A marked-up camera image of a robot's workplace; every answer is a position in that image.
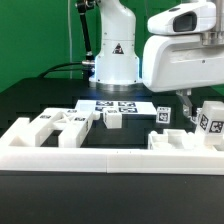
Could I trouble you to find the white U-shaped obstacle fence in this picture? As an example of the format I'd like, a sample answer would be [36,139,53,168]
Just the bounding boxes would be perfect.
[0,118,224,175]

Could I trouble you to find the white base tag plate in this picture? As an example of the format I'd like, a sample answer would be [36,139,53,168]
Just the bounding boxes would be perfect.
[75,100,156,115]

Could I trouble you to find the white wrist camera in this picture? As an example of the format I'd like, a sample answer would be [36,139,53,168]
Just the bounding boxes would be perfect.
[147,0,224,36]

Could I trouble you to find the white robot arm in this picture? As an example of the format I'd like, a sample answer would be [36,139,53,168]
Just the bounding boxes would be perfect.
[89,0,224,99]

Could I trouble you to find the black power cables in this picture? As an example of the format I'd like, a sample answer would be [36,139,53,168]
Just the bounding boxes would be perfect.
[37,61,96,80]

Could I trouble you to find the white chair back frame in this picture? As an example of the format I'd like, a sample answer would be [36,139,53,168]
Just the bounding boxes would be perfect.
[26,108,100,148]

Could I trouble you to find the white chair seat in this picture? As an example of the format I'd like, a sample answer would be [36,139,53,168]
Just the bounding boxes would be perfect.
[148,129,224,152]

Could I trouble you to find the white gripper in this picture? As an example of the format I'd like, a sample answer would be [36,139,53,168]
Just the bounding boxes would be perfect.
[142,34,224,118]

